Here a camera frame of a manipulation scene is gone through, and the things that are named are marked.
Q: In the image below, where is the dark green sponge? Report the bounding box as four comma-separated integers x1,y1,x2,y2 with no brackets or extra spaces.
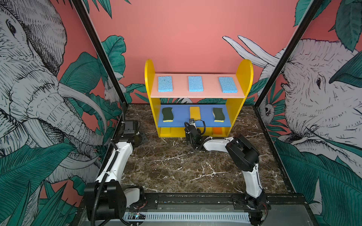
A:
162,107,174,122
213,108,225,122

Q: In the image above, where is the blue sponge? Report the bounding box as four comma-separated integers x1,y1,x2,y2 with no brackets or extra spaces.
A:
158,76,173,92
188,76,204,92
218,77,238,93

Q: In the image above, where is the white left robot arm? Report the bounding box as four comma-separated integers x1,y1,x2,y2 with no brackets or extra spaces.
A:
84,120,147,226

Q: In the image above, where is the yellow pink blue shelf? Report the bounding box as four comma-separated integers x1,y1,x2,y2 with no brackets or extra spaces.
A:
144,59,254,137

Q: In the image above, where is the black left frame post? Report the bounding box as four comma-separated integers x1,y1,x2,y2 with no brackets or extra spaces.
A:
72,0,128,107

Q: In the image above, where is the white vent strip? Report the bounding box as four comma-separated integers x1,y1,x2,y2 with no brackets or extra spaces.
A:
123,212,250,223

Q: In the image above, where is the orange yellow sponge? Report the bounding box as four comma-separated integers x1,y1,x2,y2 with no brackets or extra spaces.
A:
212,127,223,135

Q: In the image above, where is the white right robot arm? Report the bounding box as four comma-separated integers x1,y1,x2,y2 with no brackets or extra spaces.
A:
184,122,269,210

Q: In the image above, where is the black frame post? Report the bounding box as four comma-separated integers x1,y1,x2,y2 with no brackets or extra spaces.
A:
253,0,323,110
72,0,128,107

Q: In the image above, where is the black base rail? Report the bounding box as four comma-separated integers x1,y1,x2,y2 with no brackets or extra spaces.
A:
76,192,309,226

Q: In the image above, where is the black right frame post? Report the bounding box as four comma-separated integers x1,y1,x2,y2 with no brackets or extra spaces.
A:
253,0,323,110

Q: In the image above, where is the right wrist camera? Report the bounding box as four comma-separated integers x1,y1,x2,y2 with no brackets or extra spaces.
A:
189,119,196,126

